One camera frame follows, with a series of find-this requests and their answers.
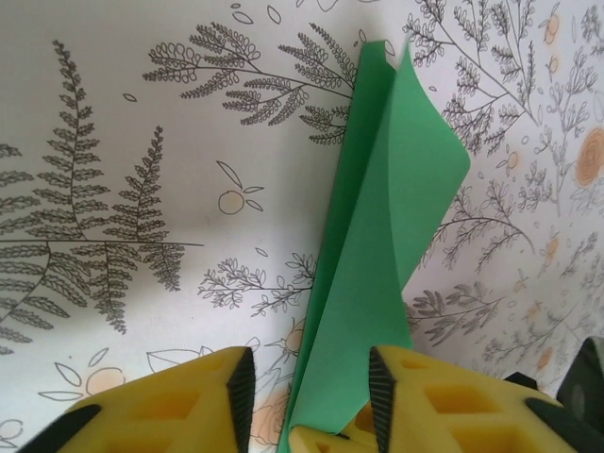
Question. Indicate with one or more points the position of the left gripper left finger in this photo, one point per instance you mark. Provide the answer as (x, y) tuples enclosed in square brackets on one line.
[(165, 415)]

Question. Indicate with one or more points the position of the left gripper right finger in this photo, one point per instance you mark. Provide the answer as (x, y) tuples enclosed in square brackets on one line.
[(448, 415)]

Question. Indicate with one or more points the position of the green paper sheet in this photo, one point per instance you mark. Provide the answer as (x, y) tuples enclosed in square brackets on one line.
[(377, 236)]

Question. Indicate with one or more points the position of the floral table cover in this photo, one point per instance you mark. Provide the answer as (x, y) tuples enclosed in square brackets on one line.
[(141, 141)]

